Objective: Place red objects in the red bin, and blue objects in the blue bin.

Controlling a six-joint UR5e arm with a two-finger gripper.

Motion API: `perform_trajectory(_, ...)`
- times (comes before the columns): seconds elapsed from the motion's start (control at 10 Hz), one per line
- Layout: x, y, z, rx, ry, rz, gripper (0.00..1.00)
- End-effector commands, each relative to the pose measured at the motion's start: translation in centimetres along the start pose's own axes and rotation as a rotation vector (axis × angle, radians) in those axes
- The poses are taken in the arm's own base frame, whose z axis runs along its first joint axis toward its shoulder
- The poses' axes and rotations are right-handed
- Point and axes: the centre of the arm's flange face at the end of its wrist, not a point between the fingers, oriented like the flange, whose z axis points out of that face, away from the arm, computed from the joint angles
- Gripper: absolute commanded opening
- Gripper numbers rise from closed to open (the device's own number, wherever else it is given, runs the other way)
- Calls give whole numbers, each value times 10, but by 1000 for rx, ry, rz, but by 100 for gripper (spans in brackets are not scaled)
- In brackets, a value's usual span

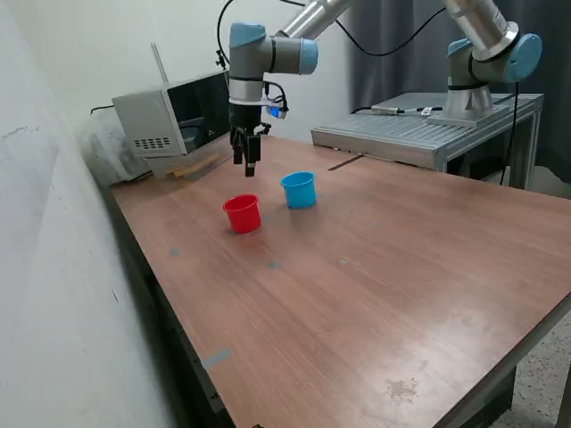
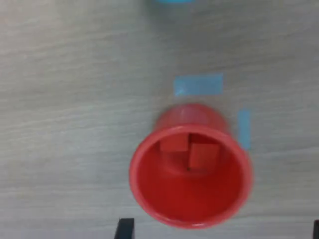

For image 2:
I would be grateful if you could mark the blue tape piece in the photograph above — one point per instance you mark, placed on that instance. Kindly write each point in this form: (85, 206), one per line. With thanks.
(199, 84)
(244, 129)

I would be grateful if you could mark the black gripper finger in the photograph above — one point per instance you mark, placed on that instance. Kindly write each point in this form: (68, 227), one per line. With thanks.
(316, 230)
(125, 229)

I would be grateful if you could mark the red cube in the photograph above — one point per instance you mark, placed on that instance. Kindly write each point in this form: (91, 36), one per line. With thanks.
(173, 144)
(203, 156)

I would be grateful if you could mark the blue plastic cup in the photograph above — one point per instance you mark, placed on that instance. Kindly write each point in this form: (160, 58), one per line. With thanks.
(172, 1)

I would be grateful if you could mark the red plastic cup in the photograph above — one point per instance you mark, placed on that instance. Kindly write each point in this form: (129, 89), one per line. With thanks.
(192, 199)

